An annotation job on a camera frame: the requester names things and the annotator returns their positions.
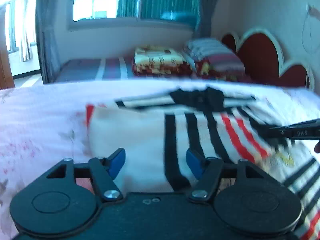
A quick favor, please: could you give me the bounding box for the striped knit children's sweater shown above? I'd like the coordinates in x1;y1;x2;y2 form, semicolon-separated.
86;87;319;239

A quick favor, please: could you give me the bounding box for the white floral bed sheet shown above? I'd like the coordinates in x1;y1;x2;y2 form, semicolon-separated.
1;80;319;239

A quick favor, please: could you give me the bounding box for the red white scalloped headboard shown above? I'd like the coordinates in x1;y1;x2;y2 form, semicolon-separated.
221;28;315;91

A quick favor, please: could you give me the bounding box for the striped side bed mattress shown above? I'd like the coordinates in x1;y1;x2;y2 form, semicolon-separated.
55;57;135;82

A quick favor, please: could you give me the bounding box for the striped pillow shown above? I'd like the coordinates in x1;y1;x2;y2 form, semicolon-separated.
182;37;246;81

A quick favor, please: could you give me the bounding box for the folded yellow patterned blanket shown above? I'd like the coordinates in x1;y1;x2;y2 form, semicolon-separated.
132;46;193;76

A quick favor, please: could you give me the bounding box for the brown wooden door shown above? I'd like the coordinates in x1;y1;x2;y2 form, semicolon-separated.
0;50;15;90

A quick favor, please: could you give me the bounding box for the blue curtain left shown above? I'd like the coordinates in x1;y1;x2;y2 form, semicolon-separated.
35;0;61;84

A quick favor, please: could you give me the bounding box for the blue curtain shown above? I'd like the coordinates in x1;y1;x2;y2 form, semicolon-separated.
197;0;218;37
35;0;61;84

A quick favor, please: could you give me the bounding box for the blue curtain right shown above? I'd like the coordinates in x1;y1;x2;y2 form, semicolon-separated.
197;0;218;37

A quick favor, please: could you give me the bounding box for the white balcony curtain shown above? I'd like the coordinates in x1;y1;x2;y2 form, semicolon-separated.
20;0;33;62

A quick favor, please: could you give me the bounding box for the hanging white cable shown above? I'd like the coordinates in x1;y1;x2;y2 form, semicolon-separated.
301;2;316;91

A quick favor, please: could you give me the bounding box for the large window with frame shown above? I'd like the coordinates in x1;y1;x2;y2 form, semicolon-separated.
67;0;200;30

